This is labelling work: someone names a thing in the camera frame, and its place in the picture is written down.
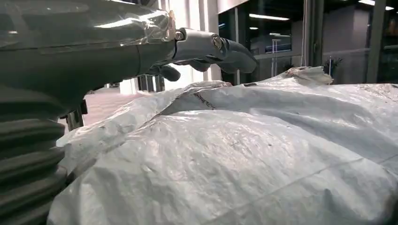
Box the large stained white parcel bag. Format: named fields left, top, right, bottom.
left=46, top=80, right=398, bottom=225

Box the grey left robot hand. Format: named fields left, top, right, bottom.
left=0, top=0, right=259, bottom=119

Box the white parcel bag red line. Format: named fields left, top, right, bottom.
left=284, top=66, right=335, bottom=86

